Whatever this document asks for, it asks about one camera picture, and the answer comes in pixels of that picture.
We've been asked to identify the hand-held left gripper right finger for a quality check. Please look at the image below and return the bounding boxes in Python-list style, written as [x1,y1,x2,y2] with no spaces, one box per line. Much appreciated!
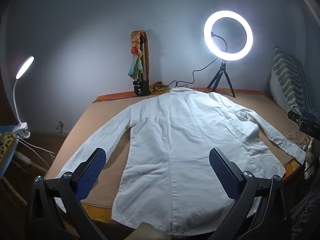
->
[209,148,292,240]

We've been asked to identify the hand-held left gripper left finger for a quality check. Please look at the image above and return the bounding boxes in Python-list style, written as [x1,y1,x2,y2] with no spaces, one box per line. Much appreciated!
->
[25,148,107,240]

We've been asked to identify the white shirt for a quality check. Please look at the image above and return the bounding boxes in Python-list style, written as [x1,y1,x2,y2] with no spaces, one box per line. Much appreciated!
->
[55,87,307,238]

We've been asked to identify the green striped pillow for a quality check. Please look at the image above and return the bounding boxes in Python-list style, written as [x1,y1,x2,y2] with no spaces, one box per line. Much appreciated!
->
[269,45,314,117]

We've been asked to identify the blue chair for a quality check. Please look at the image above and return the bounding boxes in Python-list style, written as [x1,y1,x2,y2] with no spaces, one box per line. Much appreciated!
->
[0,125,48,180]

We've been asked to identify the zebra striped pants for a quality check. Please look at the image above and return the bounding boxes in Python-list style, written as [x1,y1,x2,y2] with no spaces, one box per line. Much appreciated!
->
[290,187,320,240]

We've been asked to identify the leopard print cloth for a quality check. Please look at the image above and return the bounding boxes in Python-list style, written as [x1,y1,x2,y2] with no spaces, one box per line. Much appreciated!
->
[0,131,17,164]

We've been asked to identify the folded black tripod stand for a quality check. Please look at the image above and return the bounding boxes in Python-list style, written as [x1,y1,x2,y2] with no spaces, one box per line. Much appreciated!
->
[131,36,152,97]

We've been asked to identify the small black tripod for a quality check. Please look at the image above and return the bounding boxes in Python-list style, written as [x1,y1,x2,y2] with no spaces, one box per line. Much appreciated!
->
[206,60,236,98]

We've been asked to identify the small yellow green object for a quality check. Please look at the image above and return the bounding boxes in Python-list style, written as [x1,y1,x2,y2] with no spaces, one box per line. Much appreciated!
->
[150,81,167,92]

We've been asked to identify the colourful hanging cloth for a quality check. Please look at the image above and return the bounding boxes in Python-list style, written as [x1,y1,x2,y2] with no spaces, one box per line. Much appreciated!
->
[127,30,147,80]

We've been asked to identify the white clip desk lamp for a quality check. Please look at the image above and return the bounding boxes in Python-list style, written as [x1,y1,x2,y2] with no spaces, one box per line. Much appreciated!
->
[12,56,35,139]

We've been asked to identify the white lamp cable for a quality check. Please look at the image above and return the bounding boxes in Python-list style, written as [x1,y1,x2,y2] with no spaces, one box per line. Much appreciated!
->
[19,139,55,170]

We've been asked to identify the black ring light cable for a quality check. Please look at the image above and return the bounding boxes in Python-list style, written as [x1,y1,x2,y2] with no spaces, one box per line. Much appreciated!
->
[92,56,222,103]

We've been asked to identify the white ring light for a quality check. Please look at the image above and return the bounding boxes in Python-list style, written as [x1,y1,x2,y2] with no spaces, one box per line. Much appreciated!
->
[203,10,253,62]

